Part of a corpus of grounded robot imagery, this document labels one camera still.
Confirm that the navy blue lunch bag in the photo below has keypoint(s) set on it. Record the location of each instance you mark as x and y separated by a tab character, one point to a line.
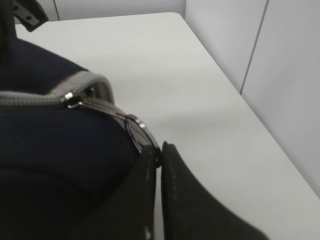
65	146

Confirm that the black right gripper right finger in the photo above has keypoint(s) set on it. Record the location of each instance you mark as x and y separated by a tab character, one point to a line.
190	212

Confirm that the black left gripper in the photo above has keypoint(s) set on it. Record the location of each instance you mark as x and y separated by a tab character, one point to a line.
29	13

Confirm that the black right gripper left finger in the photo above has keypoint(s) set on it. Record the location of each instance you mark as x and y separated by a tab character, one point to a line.
127	214

